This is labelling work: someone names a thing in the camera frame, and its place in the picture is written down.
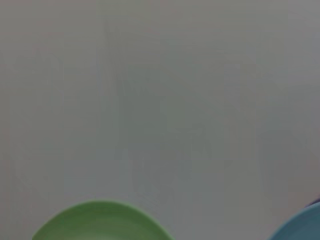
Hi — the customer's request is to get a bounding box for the light green round plate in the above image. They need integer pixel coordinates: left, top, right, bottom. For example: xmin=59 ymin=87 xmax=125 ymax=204
xmin=31 ymin=199 xmax=176 ymax=240

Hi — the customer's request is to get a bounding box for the cyan round plate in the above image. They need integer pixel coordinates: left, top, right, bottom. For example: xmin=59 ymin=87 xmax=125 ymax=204
xmin=267 ymin=201 xmax=320 ymax=240

